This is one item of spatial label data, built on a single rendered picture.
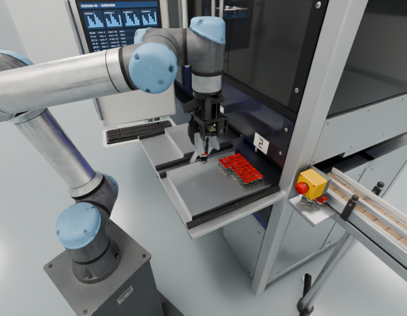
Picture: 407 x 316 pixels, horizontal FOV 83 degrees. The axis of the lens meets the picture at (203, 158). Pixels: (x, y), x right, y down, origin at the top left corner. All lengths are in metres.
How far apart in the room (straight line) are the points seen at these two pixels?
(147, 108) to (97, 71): 1.16
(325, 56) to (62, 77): 0.60
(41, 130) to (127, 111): 0.91
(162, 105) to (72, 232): 1.07
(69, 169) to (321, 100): 0.75
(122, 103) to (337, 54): 1.20
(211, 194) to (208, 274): 0.89
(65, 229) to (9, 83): 0.40
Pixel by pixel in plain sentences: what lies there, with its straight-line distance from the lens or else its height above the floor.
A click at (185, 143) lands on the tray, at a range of 1.20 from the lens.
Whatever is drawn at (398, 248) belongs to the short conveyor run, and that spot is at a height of 0.93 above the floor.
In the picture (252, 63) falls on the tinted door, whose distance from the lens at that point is 0.96.
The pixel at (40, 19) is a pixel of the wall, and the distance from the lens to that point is 6.01.
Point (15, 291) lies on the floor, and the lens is 2.05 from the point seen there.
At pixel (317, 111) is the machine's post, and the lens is 0.77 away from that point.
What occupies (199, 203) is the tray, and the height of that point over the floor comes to 0.88.
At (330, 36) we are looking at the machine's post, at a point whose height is 1.44.
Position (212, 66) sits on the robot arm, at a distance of 0.55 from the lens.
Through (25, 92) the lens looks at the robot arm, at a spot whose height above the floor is 1.40.
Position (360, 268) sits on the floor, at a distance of 2.04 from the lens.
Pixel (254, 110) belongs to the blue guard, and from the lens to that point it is 0.97.
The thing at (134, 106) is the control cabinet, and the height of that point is 0.91.
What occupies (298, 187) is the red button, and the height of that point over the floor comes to 1.00.
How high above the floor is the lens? 1.55
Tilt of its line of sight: 37 degrees down
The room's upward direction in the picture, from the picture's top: straight up
